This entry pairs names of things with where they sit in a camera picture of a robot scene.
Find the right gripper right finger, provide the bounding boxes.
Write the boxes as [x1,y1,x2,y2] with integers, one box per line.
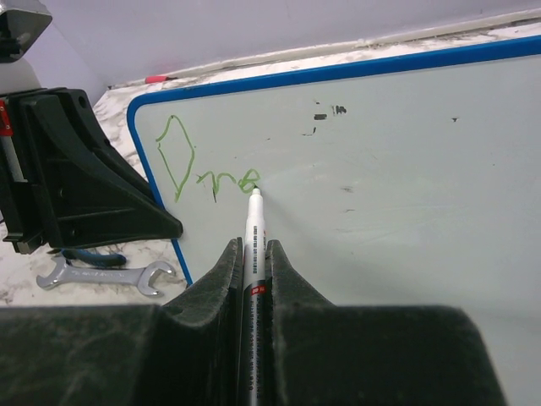
[266,240,506,405]

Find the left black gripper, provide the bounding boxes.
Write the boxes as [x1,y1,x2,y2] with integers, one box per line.
[1,87,183,255]

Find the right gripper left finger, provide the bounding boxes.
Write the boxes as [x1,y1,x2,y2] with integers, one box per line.
[1,239,243,405]

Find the green capped white marker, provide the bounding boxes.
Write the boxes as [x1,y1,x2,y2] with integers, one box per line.
[238,188,266,405]

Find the blue framed whiteboard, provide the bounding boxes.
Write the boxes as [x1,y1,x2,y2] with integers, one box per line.
[127,36,540,405]

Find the silver open end wrench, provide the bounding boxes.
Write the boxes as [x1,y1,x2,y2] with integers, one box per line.
[36,257,177,297]

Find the blue handled pliers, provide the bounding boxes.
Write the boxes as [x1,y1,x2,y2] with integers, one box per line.
[48,249,127,268]

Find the red marker on rail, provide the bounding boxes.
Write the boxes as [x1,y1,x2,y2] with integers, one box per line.
[145,75,177,84]

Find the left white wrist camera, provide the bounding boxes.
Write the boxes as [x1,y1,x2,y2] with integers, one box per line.
[0,0,52,95]

